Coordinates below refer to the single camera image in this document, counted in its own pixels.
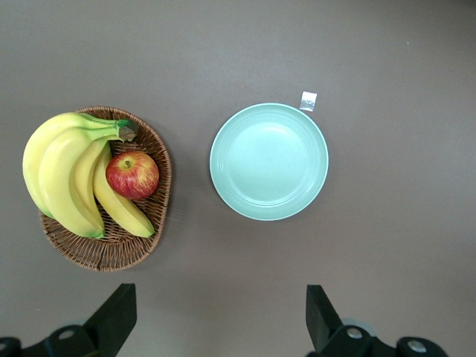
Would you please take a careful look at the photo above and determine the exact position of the table cover sheet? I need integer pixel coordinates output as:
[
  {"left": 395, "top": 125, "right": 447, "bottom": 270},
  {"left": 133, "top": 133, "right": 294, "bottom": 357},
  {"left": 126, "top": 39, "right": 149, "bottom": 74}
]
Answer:
[{"left": 0, "top": 0, "right": 476, "bottom": 357}]

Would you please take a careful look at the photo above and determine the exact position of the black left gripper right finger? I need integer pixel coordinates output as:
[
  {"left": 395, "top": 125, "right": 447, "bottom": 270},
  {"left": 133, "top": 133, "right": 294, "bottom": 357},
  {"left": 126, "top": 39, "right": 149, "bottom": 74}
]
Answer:
[{"left": 306, "top": 284, "right": 447, "bottom": 357}]

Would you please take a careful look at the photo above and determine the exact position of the small silver tape piece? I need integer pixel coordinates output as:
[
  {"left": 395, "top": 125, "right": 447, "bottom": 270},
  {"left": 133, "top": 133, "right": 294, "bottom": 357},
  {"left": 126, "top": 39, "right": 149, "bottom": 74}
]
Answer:
[{"left": 299, "top": 91, "right": 318, "bottom": 112}]

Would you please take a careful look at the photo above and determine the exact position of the brown wicker basket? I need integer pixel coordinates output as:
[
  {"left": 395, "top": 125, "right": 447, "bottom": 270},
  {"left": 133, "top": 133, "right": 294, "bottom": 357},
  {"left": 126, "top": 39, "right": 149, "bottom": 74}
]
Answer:
[{"left": 38, "top": 106, "right": 173, "bottom": 272}]

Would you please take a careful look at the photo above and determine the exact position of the pale green plate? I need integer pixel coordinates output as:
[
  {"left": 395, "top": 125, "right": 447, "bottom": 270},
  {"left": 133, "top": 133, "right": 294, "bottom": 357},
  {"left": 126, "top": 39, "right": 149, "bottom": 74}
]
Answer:
[{"left": 209, "top": 103, "right": 329, "bottom": 222}]

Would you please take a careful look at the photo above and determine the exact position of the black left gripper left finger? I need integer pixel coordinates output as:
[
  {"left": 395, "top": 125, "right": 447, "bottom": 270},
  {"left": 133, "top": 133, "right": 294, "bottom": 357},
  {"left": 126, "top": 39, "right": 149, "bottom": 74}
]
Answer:
[{"left": 0, "top": 283, "right": 138, "bottom": 357}]

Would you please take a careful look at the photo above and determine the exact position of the yellow banana bunch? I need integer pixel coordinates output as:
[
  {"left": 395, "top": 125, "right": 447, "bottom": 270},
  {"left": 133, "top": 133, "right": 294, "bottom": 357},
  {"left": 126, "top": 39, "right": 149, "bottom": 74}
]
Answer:
[{"left": 22, "top": 112, "right": 156, "bottom": 239}]

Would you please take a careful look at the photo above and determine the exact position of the red apple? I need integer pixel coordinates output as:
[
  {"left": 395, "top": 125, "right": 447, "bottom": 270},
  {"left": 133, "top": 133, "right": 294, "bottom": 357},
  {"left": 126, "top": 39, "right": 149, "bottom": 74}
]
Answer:
[{"left": 106, "top": 149, "right": 161, "bottom": 201}]

